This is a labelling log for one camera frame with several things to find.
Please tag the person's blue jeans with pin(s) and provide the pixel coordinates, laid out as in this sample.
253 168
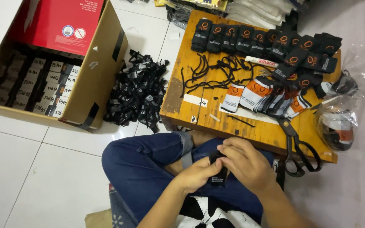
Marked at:
138 164

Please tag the low wooden table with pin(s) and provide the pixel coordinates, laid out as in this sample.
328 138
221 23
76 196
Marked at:
258 134

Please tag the black woven label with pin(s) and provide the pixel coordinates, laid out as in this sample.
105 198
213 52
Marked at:
219 177

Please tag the pile of loose black labels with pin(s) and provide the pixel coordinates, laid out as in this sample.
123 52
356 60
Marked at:
138 91

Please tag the row of black label bundles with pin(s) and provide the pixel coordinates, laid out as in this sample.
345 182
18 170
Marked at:
280 47

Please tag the person's left hand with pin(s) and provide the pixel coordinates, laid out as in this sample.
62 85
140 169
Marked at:
195 175

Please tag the person's right fingers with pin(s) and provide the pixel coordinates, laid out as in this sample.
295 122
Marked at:
231 150

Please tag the black tailor scissors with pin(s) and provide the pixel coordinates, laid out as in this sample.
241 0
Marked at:
291 133

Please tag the long white paper strip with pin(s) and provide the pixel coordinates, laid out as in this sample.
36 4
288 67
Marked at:
249 114

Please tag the white marker pen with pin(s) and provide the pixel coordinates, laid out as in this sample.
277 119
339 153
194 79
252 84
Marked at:
260 61

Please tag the fan of white orange labels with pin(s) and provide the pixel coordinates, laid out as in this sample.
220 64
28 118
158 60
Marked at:
258 93

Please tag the black fabric strip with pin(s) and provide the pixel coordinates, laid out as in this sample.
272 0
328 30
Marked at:
241 121

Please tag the small tape piece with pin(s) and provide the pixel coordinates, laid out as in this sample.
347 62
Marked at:
214 117

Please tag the heap of plastic packets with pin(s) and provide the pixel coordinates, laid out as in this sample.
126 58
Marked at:
258 11

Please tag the blue floral cushion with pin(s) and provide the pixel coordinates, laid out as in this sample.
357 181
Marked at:
119 212

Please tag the brown cardboard piece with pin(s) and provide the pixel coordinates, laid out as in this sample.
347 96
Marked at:
98 220

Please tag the large cardboard carton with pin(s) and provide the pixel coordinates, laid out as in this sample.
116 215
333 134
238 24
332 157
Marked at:
103 72

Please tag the person's right hand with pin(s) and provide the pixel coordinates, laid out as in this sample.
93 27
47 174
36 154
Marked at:
250 164

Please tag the person's black white shirt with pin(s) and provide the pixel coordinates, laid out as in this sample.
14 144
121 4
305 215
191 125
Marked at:
214 213

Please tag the clear plastic bag of labels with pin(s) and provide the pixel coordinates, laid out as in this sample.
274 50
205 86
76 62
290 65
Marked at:
339 126

